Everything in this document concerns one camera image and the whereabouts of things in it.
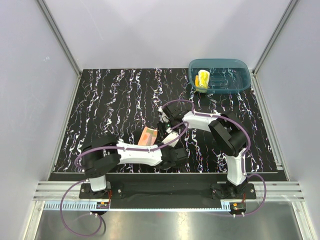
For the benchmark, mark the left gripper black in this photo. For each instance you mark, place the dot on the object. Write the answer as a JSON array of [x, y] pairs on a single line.
[[170, 147]]

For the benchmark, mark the orange blue dotted towel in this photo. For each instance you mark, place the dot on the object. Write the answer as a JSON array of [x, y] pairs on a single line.
[[148, 137]]

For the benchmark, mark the yellow crocodile towel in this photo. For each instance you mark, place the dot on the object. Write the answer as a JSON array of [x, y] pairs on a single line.
[[202, 81]]

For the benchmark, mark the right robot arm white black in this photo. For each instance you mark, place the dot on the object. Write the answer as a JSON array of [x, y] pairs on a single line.
[[229, 134]]

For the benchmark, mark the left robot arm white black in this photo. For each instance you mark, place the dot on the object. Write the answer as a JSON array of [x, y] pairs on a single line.
[[100, 156]]

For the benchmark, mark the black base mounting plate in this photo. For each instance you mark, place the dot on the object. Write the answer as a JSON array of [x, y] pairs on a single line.
[[209, 185]]

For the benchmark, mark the teal transparent plastic bin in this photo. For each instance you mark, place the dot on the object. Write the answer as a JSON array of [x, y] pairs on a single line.
[[227, 75]]

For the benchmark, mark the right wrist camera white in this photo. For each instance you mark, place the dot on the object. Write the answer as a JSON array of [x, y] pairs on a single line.
[[163, 114]]

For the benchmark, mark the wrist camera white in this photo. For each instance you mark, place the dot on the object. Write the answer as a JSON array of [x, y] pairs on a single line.
[[171, 139], [163, 114]]

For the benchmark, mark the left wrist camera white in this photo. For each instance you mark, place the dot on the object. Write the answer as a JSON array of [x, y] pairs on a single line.
[[171, 139]]

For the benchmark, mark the aluminium front rail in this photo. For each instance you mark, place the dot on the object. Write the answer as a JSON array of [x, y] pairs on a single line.
[[273, 191]]

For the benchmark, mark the slotted cable duct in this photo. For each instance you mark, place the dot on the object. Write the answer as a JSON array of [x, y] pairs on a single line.
[[139, 206]]

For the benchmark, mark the right aluminium frame post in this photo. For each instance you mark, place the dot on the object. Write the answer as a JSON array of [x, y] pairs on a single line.
[[275, 35]]

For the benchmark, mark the aluminium frame post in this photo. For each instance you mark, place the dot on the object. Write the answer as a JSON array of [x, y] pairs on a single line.
[[275, 35], [58, 35]]

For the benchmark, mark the left aluminium frame post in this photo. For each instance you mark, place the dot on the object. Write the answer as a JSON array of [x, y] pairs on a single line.
[[58, 35]]

